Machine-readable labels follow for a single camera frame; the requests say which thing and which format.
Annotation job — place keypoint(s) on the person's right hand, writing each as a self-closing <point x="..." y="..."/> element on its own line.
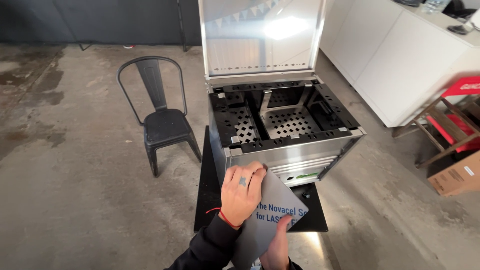
<point x="276" y="247"/>

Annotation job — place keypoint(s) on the person's left hand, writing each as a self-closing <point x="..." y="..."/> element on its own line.
<point x="238" y="200"/>

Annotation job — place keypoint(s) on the person's left fingers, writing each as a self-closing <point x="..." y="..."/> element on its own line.
<point x="247" y="171"/>

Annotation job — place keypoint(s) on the grey film-covered metal sheet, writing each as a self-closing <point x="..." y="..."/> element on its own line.
<point x="268" y="221"/>

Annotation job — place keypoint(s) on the stainless steel grill box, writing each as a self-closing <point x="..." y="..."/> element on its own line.
<point x="285" y="150"/>

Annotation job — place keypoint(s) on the black square table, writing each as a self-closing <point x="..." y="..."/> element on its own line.
<point x="210" y="195"/>

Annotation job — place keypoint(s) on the small black knob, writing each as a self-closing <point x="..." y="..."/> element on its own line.
<point x="305" y="195"/>

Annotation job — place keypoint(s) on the black perforated grill insert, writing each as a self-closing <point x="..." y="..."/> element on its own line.
<point x="281" y="112"/>

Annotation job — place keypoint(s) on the black metal chair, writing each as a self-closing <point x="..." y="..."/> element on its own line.
<point x="161" y="112"/>

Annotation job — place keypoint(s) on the open steel grill lid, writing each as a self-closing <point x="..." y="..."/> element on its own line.
<point x="260" y="35"/>

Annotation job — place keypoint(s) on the white counter cabinet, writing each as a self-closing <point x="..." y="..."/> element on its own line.
<point x="397" y="56"/>

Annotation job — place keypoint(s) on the wooden folding chair red seat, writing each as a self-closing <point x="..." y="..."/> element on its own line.
<point x="448" y="123"/>

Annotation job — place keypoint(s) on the brown cardboard box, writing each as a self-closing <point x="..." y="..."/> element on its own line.
<point x="455" y="176"/>

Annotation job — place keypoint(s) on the clear plastic bottle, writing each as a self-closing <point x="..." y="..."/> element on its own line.
<point x="435" y="5"/>

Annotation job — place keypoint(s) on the dark items on counter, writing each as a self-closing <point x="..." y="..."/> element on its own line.
<point x="461" y="18"/>

